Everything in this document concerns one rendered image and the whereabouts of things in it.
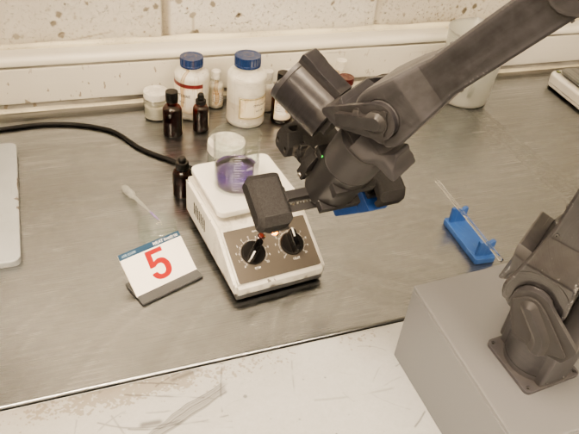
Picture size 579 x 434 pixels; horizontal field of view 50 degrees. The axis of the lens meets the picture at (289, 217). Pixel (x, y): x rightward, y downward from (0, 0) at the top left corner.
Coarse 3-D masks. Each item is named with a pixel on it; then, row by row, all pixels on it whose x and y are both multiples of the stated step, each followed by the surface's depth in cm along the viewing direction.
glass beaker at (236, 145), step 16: (224, 128) 82; (240, 128) 83; (256, 128) 82; (224, 144) 78; (240, 144) 84; (256, 144) 79; (224, 160) 80; (240, 160) 79; (256, 160) 81; (224, 176) 81; (240, 176) 81; (224, 192) 83; (240, 192) 82
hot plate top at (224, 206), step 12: (264, 156) 91; (192, 168) 87; (204, 168) 87; (264, 168) 89; (276, 168) 89; (204, 180) 85; (204, 192) 83; (216, 192) 83; (216, 204) 81; (228, 204) 81; (240, 204) 81; (228, 216) 80
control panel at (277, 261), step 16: (304, 224) 84; (240, 240) 80; (272, 240) 82; (304, 240) 83; (240, 256) 79; (272, 256) 81; (288, 256) 81; (304, 256) 82; (240, 272) 79; (256, 272) 79; (272, 272) 80
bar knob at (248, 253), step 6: (258, 240) 79; (246, 246) 80; (252, 246) 79; (258, 246) 79; (246, 252) 79; (252, 252) 78; (258, 252) 80; (264, 252) 80; (246, 258) 79; (252, 258) 78; (258, 258) 80
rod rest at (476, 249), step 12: (456, 216) 95; (456, 228) 94; (468, 228) 95; (456, 240) 94; (468, 240) 92; (480, 240) 88; (492, 240) 89; (468, 252) 91; (480, 252) 89; (492, 252) 91
